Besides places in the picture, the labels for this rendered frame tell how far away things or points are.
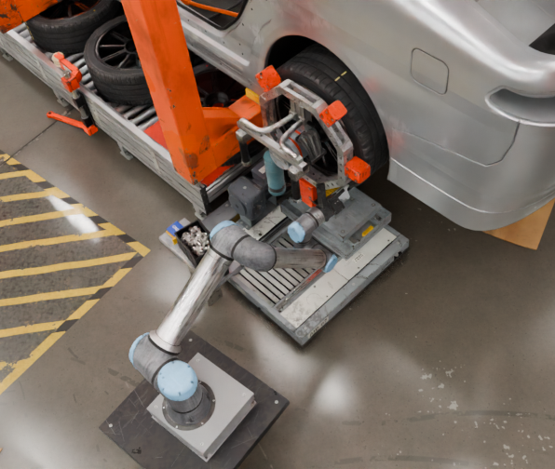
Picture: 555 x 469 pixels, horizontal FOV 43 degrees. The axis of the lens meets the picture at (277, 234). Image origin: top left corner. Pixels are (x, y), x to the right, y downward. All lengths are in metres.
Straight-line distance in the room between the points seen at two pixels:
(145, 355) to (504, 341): 1.76
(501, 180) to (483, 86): 0.43
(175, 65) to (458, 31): 1.24
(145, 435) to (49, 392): 0.77
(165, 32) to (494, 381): 2.19
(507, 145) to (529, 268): 1.40
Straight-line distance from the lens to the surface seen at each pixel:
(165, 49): 3.07
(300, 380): 3.52
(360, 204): 3.81
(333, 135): 3.04
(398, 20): 2.64
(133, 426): 3.24
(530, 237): 4.05
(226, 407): 3.07
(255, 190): 3.68
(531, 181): 2.80
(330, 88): 3.05
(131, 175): 4.49
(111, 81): 4.42
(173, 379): 2.87
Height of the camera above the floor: 3.19
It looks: 53 degrees down
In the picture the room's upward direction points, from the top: 9 degrees counter-clockwise
